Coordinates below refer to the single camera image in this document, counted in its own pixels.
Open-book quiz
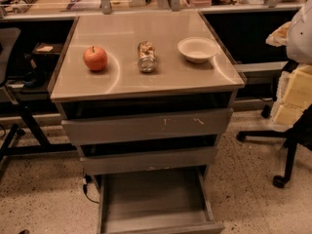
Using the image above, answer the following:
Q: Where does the grey bottom drawer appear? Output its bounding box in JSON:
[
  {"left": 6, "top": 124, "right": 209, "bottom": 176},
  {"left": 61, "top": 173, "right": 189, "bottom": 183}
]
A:
[{"left": 97, "top": 168, "right": 224, "bottom": 234}]

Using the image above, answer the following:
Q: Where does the grey drawer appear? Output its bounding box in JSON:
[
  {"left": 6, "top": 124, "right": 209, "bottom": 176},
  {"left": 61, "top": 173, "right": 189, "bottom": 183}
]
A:
[
  {"left": 61, "top": 108, "right": 233, "bottom": 145},
  {"left": 97, "top": 168, "right": 224, "bottom": 234},
  {"left": 80, "top": 145, "right": 217, "bottom": 175}
]

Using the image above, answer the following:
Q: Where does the grey drawer cabinet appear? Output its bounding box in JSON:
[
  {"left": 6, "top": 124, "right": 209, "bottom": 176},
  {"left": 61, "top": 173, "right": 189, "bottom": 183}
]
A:
[{"left": 47, "top": 9, "right": 248, "bottom": 177}]

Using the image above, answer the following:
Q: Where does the grey top drawer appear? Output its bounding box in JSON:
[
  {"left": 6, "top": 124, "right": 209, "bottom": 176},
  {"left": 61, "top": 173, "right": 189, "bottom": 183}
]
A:
[{"left": 61, "top": 108, "right": 233, "bottom": 145}]

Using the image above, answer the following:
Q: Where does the grey middle drawer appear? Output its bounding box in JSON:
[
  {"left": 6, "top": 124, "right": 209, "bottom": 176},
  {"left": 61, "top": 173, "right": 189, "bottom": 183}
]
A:
[{"left": 80, "top": 145, "right": 217, "bottom": 175}]

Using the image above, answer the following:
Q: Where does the crushed metal can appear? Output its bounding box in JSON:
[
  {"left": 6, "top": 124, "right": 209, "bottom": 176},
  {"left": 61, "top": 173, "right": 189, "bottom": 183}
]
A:
[{"left": 137, "top": 41, "right": 156, "bottom": 73}]

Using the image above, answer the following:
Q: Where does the white bowl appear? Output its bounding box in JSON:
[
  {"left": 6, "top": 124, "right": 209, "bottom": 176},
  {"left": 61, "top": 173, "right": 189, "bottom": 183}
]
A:
[{"left": 177, "top": 37, "right": 218, "bottom": 64}]

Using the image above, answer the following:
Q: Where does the red apple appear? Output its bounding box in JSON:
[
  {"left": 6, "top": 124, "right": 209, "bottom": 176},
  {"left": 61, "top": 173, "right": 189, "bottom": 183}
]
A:
[{"left": 83, "top": 46, "right": 108, "bottom": 71}]

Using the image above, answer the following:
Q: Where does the black box under desk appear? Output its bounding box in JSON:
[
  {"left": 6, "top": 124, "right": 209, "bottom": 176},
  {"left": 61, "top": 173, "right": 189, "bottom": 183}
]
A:
[{"left": 30, "top": 42, "right": 63, "bottom": 71}]

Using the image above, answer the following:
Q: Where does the person in white shirt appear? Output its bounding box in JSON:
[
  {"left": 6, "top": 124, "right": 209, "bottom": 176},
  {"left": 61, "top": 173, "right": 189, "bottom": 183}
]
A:
[{"left": 266, "top": 0, "right": 312, "bottom": 132}]

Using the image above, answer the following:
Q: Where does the black office chair right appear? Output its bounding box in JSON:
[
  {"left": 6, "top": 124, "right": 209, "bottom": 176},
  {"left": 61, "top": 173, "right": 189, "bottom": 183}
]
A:
[{"left": 236, "top": 60, "right": 312, "bottom": 189}]

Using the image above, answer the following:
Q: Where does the black cable on floor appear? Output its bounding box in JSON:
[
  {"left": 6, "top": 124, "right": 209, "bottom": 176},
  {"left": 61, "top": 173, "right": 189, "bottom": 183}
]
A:
[{"left": 82, "top": 175, "right": 100, "bottom": 205}]

